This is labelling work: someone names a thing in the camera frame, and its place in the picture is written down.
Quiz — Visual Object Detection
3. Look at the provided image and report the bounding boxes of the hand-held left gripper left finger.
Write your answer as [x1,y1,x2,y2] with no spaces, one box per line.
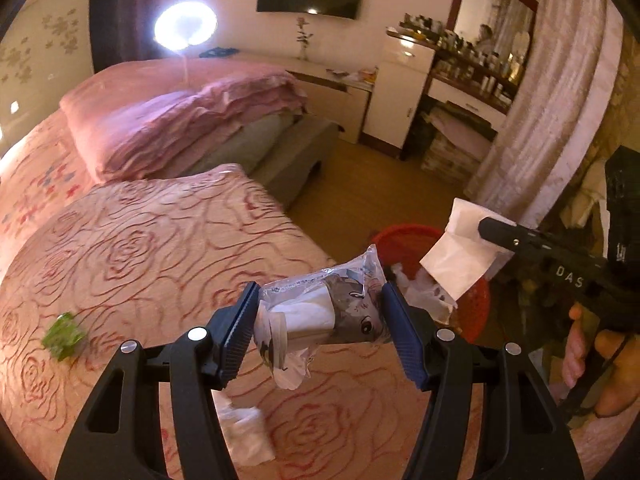
[54,280,261,480]

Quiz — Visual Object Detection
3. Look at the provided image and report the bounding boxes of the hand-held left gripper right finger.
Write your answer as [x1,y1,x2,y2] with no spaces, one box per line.
[382,282,586,480]

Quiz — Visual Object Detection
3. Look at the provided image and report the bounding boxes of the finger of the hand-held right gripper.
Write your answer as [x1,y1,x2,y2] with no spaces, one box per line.
[477,216,557,264]

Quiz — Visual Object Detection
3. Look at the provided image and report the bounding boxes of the clear plastic bag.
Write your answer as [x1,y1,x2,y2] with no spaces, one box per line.
[392,262,459,325]

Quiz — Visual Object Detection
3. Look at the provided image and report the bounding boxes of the white tissue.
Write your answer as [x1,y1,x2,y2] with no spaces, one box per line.
[420,197,519,302]
[214,389,277,464]

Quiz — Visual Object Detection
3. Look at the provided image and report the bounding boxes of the red plastic basin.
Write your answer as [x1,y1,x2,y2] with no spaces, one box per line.
[372,225,494,347]

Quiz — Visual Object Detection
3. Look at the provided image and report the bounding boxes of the clear printed plastic packet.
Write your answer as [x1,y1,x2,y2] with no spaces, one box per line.
[252,244,389,392]

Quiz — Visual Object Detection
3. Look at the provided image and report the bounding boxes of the person's right hand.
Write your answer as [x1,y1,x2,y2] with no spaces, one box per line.
[561,303,640,418]

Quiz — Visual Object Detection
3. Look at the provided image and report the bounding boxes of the white hanging cloth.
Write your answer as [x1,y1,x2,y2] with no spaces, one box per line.
[569,160,612,230]

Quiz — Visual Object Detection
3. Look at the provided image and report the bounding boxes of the white crumpled tissue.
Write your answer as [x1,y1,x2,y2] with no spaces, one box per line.
[214,389,277,464]

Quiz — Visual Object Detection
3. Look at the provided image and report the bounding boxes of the stack of folded fabrics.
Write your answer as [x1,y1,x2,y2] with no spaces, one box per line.
[419,105,497,187]

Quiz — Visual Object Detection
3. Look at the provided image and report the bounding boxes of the pink rose-patterned bedspread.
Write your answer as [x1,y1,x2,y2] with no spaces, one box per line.
[0,110,573,480]

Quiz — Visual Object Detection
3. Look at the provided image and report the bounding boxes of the white lace curtain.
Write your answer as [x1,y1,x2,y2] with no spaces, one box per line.
[462,0,627,233]

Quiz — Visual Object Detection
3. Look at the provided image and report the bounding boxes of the white dressing table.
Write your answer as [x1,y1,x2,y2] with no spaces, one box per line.
[422,67,517,137]

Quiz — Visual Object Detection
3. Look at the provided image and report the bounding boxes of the green crumpled wrapper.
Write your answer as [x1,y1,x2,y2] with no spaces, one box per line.
[41,312,87,362]

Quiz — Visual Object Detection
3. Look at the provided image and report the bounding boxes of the grey bed base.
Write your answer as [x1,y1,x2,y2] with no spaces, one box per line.
[190,114,342,211]

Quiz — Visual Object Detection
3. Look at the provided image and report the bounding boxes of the tall white cabinet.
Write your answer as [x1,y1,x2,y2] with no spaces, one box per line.
[360,30,436,154]

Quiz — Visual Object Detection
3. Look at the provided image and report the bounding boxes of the low white console cabinet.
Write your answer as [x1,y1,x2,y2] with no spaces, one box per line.
[235,50,374,144]

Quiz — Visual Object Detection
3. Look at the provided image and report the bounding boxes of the pink folded quilt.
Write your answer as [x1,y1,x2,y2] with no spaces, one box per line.
[60,62,312,184]

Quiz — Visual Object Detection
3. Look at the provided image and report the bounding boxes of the wood-framed mirror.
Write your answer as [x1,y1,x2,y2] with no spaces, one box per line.
[446,0,540,63]

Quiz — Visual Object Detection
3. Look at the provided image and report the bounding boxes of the papers on console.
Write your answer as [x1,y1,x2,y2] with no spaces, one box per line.
[327,67,379,85]

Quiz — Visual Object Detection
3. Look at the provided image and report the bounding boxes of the flower in slim vase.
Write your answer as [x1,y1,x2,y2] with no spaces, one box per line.
[295,16,314,61]

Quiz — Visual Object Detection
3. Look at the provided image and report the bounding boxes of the dark wooden door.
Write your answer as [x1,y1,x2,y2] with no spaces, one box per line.
[90,0,152,74]

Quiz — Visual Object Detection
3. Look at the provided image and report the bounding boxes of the flower-print sliding wardrobe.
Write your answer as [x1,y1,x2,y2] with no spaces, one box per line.
[0,0,96,147]

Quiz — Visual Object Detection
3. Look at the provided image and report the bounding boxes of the round ring light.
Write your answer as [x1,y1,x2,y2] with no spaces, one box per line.
[154,0,219,54]

